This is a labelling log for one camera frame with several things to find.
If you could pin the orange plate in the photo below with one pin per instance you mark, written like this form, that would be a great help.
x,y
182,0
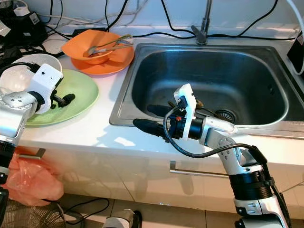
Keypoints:
x,y
116,66

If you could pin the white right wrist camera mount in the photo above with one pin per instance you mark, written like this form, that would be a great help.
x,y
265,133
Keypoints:
x,y
185,99

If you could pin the white kitchen cabinet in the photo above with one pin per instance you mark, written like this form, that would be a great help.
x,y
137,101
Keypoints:
x,y
123,180

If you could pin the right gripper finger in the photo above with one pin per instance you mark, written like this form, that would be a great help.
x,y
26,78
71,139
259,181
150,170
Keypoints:
x,y
161,110
149,128

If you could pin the black power strip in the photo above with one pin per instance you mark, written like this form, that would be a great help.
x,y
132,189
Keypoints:
x,y
83,31

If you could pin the orange bowl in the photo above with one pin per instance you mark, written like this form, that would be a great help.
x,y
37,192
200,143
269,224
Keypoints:
x,y
76,45

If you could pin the white plug adapter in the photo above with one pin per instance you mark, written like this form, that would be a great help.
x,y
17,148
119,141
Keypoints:
x,y
21,11

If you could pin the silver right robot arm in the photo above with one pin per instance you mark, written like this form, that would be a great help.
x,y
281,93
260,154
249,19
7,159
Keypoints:
x,y
223,130

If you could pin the black countertop appliance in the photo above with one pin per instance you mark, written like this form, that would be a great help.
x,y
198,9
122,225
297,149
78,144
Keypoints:
x,y
295,52

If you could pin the grey robot foot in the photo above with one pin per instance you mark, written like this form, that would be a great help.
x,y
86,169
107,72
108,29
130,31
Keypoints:
x,y
121,219

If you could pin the white bowl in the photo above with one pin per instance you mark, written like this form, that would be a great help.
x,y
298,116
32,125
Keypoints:
x,y
21,76

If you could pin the black power box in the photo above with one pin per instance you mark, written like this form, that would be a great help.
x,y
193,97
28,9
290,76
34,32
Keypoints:
x,y
23,31

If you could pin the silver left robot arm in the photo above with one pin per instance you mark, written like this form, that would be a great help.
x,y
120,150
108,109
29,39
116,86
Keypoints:
x,y
16,107

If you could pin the metal sink faucet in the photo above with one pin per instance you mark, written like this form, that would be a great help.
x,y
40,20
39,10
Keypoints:
x,y
206,19

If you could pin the green plate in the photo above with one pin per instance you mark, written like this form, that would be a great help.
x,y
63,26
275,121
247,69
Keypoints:
x,y
80,95

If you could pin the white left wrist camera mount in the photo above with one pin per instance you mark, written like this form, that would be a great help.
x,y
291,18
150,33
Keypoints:
x,y
45,83

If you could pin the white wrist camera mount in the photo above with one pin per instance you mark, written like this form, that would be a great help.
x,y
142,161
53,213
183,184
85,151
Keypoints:
x,y
185,99
45,83

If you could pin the stainless steel sink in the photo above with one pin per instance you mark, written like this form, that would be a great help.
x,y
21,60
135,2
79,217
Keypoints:
x,y
242,76

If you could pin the silver metal utensil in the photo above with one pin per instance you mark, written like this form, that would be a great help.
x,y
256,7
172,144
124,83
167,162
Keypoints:
x,y
123,46

